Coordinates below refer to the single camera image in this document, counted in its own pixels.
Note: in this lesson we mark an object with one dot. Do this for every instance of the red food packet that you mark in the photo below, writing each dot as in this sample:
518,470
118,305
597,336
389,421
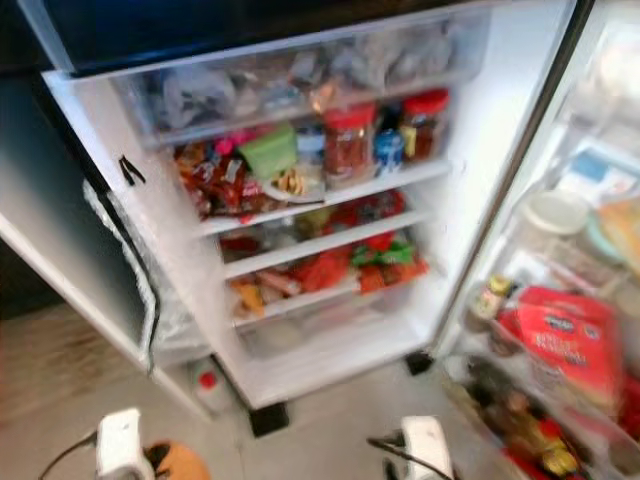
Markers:
320,272

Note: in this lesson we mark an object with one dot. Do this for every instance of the black fridge foot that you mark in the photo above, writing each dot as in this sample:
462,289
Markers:
269,420
420,362

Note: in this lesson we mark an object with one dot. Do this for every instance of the white round container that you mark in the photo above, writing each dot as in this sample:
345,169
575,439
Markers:
557,212

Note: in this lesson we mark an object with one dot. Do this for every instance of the white edged fridge shelf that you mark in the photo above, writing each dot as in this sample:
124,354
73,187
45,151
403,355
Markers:
310,300
370,186
320,243

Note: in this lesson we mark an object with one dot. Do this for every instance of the dark panel with white edge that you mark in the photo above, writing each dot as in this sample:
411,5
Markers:
50,170

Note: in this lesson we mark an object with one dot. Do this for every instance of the yellow lid jar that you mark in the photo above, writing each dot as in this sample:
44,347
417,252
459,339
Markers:
490,305

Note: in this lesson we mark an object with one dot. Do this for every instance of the white plate with food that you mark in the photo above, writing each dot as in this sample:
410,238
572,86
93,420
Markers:
292,185

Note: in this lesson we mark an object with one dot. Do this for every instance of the red lid jar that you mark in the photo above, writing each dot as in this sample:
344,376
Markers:
350,150
424,125

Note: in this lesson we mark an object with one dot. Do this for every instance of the black clip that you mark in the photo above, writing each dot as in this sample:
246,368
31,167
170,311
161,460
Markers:
131,170

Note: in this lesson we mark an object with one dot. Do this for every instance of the dark bottle with yellow label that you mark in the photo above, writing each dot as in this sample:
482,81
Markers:
525,430

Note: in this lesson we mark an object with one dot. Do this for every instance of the white fridge door with racks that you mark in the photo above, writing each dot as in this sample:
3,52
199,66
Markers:
610,120

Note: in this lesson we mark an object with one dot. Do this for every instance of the green package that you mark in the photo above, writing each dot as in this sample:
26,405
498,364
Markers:
268,152

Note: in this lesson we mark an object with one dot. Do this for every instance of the green and red packet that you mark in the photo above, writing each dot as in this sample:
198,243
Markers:
388,258

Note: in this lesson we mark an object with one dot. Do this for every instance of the white open fridge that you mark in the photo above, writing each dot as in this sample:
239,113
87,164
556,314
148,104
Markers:
490,150

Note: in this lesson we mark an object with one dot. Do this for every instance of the orange food packet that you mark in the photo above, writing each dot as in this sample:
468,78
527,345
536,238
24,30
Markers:
260,295

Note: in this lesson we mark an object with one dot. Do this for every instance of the orange round item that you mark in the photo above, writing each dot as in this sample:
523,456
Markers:
182,462

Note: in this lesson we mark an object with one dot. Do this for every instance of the blue and white carton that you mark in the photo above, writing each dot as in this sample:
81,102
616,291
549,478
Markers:
600,178

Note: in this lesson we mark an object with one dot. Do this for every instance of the red printed bag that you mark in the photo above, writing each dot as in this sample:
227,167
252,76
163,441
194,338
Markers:
565,345

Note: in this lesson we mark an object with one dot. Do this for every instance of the red brown snack packets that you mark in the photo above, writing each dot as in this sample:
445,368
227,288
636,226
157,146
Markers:
210,185

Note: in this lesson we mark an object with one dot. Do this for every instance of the blue drink can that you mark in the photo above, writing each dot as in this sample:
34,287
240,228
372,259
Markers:
387,152

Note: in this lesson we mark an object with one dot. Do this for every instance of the clear plastic fridge drawer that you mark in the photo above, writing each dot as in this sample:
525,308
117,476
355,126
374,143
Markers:
260,80

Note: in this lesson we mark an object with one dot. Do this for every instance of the white jug with red cap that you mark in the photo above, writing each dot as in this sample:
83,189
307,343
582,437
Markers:
208,386

